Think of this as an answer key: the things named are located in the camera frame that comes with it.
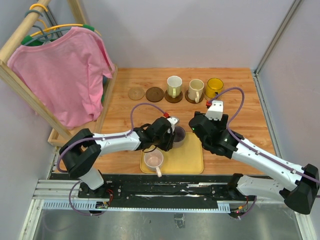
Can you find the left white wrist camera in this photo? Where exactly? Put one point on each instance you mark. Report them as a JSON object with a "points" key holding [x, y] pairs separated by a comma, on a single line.
{"points": [[174, 121]]}

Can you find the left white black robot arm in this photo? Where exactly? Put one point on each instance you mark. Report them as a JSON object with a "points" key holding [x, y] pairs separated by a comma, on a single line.
{"points": [[80, 153]]}

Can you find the cream white mug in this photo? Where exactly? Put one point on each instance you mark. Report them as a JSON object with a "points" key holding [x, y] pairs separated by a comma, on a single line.
{"points": [[196, 84]]}

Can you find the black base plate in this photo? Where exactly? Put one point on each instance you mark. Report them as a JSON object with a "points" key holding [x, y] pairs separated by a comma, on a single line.
{"points": [[149, 192]]}

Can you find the aluminium frame rail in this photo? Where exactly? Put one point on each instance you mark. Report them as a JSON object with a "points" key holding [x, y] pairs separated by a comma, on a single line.
{"points": [[256, 73]]}

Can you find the yellow green hanger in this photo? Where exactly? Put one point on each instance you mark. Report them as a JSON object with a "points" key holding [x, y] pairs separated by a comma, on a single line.
{"points": [[76, 7]]}

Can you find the white cup green handle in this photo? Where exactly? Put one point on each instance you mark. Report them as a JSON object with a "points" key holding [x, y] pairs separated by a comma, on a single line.
{"points": [[174, 85]]}

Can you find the yellow transparent cup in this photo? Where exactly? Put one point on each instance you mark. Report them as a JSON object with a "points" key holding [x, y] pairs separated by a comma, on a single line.
{"points": [[213, 87]]}

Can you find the pink white mug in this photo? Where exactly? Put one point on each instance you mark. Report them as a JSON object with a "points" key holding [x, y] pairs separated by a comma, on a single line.
{"points": [[154, 161]]}

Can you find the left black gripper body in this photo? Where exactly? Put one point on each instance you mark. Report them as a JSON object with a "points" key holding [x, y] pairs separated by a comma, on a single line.
{"points": [[164, 142]]}

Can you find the grey purple cup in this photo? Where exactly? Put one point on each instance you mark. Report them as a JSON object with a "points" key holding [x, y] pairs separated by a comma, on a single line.
{"points": [[179, 137]]}

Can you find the grey hanger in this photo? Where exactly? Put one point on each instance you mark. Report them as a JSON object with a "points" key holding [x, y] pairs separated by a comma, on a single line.
{"points": [[45, 36]]}

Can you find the wooden clothes rack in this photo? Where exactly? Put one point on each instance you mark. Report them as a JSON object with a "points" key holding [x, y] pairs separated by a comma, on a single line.
{"points": [[59, 134]]}

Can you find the brown wooden coaster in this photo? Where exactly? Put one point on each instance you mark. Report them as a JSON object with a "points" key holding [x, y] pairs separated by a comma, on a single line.
{"points": [[172, 100], [154, 94], [191, 100]]}

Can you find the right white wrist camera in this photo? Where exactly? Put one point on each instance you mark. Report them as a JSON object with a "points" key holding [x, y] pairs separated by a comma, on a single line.
{"points": [[215, 111]]}

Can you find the yellow plastic tray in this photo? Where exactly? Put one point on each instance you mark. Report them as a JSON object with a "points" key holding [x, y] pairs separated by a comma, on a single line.
{"points": [[184, 160]]}

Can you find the woven rattan coaster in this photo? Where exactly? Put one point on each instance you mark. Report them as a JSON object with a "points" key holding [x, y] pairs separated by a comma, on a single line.
{"points": [[136, 93], [209, 95]]}

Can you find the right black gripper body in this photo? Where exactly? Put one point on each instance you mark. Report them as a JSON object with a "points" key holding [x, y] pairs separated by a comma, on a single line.
{"points": [[220, 124]]}

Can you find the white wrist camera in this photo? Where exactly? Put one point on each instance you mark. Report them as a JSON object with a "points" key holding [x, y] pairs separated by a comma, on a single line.
{"points": [[174, 121], [215, 111]]}

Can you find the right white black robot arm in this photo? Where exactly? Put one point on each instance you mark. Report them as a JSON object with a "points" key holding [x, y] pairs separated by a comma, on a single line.
{"points": [[295, 185]]}

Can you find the pink t-shirt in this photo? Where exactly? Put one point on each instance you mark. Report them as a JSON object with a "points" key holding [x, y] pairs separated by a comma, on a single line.
{"points": [[66, 75]]}

